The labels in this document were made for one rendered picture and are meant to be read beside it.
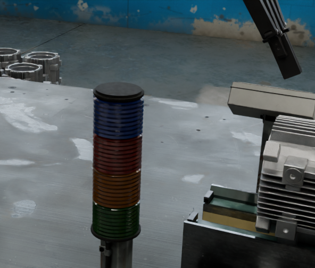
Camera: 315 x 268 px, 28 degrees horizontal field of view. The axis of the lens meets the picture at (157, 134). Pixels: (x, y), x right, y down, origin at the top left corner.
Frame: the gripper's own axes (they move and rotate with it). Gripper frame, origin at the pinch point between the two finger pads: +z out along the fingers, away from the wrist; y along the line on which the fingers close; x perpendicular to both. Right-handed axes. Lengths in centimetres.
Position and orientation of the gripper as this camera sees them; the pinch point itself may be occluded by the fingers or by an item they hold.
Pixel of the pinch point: (284, 56)
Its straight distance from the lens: 105.8
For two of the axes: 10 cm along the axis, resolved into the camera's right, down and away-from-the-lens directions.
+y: 3.8, -3.3, 8.6
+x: -8.2, 3.0, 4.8
